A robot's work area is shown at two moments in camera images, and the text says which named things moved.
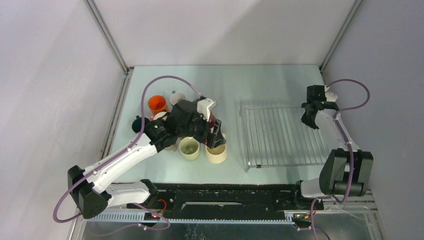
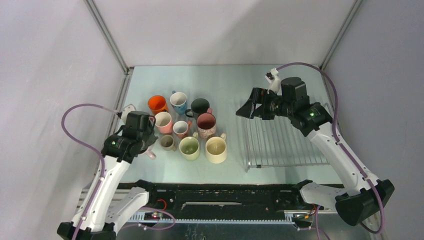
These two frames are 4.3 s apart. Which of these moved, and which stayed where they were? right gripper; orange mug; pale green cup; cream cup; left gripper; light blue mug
Moved: right gripper; left gripper
Stayed: orange mug; pale green cup; cream cup; light blue mug
